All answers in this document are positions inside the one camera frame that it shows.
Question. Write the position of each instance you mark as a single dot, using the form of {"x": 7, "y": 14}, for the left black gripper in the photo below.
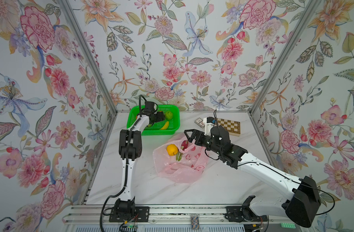
{"x": 158, "y": 117}

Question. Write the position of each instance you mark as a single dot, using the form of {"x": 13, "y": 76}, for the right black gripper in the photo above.
{"x": 199, "y": 136}

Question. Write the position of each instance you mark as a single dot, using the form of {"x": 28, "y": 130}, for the pink plastic bag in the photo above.
{"x": 188, "y": 170}

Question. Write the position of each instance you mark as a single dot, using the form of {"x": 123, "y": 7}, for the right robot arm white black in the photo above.
{"x": 296, "y": 198}

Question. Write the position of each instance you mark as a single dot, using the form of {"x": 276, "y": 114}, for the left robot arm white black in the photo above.
{"x": 130, "y": 149}

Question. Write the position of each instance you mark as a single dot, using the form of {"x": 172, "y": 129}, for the red fruit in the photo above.
{"x": 183, "y": 147}

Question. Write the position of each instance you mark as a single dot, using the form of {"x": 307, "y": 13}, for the yellow banana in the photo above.
{"x": 165, "y": 126}

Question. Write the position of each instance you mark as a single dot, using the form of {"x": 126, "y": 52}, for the green plastic basket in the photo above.
{"x": 174, "y": 123}

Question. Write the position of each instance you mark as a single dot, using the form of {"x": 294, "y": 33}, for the playing card deck box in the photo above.
{"x": 200, "y": 122}

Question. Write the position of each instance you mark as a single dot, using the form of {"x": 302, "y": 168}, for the wooden chessboard box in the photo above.
{"x": 233, "y": 127}

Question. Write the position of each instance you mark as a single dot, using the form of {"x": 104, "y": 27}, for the green led module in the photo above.
{"x": 288, "y": 225}

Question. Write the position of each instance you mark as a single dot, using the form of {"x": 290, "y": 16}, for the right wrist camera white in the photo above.
{"x": 209, "y": 123}

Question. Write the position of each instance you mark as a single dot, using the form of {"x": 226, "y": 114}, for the small patterned tag on rail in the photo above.
{"x": 195, "y": 222}

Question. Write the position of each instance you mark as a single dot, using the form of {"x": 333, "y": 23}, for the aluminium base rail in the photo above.
{"x": 158, "y": 215}

